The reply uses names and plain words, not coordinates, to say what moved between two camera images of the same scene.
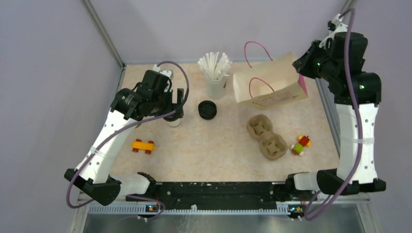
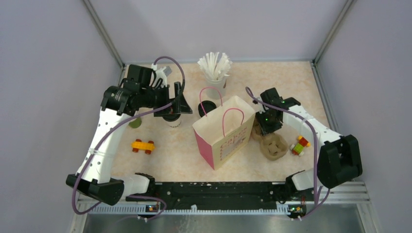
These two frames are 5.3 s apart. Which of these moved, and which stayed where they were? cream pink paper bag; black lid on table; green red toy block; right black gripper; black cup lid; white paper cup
Moved: cream pink paper bag; right black gripper
Stayed: black lid on table; green red toy block; black cup lid; white paper cup
